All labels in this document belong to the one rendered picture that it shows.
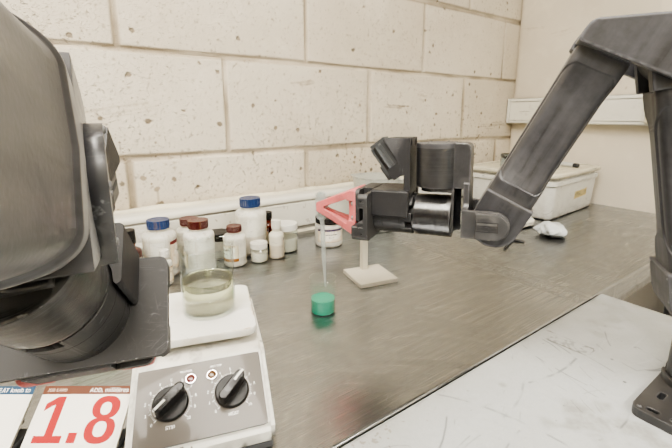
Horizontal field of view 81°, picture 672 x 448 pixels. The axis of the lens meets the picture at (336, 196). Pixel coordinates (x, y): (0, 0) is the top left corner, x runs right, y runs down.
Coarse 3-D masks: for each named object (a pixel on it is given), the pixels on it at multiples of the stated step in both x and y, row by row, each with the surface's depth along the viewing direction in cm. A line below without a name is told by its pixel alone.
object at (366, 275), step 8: (360, 240) 79; (360, 248) 79; (360, 256) 79; (360, 264) 80; (376, 264) 82; (344, 272) 79; (352, 272) 78; (360, 272) 78; (368, 272) 78; (376, 272) 78; (384, 272) 78; (352, 280) 76; (360, 280) 74; (368, 280) 74; (376, 280) 74; (384, 280) 74; (392, 280) 75
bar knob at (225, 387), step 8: (232, 376) 38; (240, 376) 38; (224, 384) 39; (232, 384) 37; (240, 384) 39; (216, 392) 38; (224, 392) 37; (232, 392) 37; (240, 392) 38; (224, 400) 37; (232, 400) 38; (240, 400) 38
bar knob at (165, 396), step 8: (176, 384) 37; (160, 392) 37; (168, 392) 36; (176, 392) 36; (184, 392) 37; (160, 400) 35; (168, 400) 35; (176, 400) 37; (184, 400) 37; (152, 408) 35; (160, 408) 35; (168, 408) 36; (176, 408) 36; (184, 408) 36; (160, 416) 35; (168, 416) 36; (176, 416) 36
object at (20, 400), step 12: (0, 396) 40; (12, 396) 40; (24, 396) 40; (0, 408) 39; (12, 408) 39; (0, 420) 38; (12, 420) 38; (0, 432) 38; (12, 432) 38; (0, 444) 37
